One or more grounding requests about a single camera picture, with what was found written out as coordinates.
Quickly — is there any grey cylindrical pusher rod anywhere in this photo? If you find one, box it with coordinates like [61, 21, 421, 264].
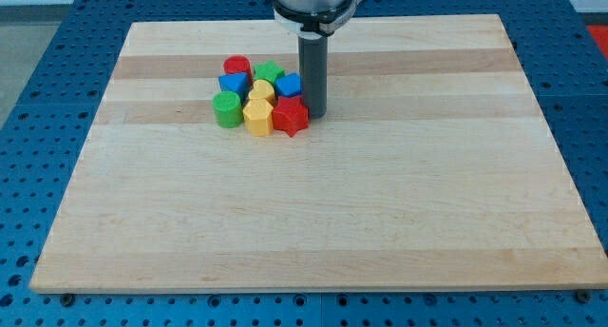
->
[298, 37, 328, 119]

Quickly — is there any red star block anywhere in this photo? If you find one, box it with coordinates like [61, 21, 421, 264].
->
[272, 95, 309, 138]

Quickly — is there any green star block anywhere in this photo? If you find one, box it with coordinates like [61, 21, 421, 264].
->
[254, 60, 285, 85]

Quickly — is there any blue pentagon block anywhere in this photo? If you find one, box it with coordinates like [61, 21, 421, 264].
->
[275, 73, 302, 97]

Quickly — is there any yellow heart block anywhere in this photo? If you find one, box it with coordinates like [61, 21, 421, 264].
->
[248, 79, 276, 106]

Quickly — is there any red cylinder block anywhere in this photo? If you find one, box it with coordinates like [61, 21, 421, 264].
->
[223, 55, 253, 83]

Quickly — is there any blue triangle block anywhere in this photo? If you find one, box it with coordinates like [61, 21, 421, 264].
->
[218, 72, 250, 103]

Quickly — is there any yellow hexagon block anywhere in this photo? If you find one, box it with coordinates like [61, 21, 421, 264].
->
[243, 100, 274, 137]

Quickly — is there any green cylinder block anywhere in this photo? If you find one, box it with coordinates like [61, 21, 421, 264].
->
[212, 91, 243, 128]

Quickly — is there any light wooden board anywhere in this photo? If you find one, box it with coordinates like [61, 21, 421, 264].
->
[29, 14, 607, 294]

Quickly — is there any blue perforated metal table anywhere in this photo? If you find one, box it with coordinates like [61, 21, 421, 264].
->
[1, 0, 607, 326]

